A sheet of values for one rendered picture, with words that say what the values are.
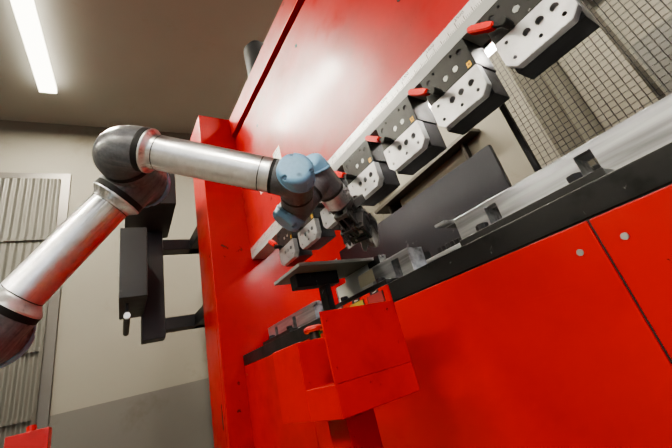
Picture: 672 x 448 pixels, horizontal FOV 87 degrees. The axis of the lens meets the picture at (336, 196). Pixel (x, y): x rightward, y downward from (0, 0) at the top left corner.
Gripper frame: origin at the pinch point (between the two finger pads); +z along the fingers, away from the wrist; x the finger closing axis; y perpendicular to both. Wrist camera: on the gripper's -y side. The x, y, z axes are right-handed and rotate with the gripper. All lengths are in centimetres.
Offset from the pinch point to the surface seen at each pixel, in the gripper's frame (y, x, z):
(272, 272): -50, -81, 40
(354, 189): -17.2, -1.6, -9.0
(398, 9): -39, 34, -45
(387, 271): 7.4, 0.8, 5.6
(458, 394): 45.0, 14.0, 2.6
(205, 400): -48, -231, 141
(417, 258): 8.8, 11.0, 3.3
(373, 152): -20.3, 9.6, -16.5
